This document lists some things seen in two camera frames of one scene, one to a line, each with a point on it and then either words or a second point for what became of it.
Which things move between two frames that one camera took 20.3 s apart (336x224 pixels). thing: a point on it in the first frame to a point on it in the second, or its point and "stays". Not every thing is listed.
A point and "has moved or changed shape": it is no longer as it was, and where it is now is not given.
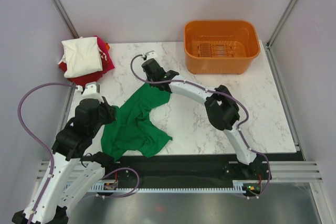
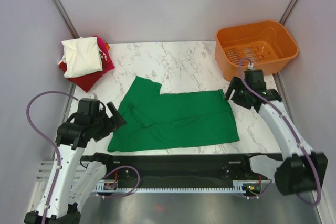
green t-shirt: (133, 128) has moved or changed shape
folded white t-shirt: (82, 56) stays
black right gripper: (151, 84) to (236, 84)
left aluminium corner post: (58, 3) stays
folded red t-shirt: (83, 80) stays
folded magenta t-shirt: (107, 64) stays
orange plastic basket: (220, 46) to (266, 44)
